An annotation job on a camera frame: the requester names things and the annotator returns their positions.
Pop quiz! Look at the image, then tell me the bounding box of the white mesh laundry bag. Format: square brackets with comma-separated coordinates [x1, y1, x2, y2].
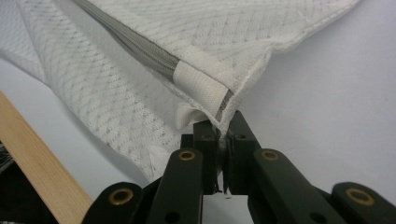
[0, 0, 362, 184]

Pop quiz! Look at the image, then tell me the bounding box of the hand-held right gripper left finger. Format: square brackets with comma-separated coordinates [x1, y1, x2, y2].
[146, 120, 219, 224]

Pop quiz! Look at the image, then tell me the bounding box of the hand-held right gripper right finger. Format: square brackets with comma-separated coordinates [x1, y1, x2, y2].
[223, 109, 347, 224]

